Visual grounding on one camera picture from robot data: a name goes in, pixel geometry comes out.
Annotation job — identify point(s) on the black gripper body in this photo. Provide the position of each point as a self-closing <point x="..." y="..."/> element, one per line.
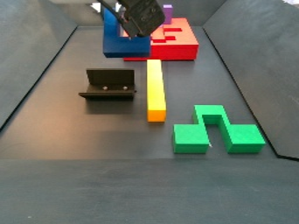
<point x="140" y="17"/>

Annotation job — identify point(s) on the yellow long bar block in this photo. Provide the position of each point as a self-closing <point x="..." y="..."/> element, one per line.
<point x="155" y="92"/>

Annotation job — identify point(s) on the purple U-shaped block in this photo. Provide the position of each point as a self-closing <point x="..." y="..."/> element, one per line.
<point x="168" y="14"/>

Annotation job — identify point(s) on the black angled fixture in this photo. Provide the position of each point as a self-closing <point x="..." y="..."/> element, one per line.
<point x="109" y="83"/>

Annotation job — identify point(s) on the red base block with slots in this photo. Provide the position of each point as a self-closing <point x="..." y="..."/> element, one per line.
<point x="172" y="42"/>

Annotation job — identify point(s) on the blue U-shaped block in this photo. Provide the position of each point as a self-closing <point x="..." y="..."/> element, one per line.
<point x="121" y="47"/>

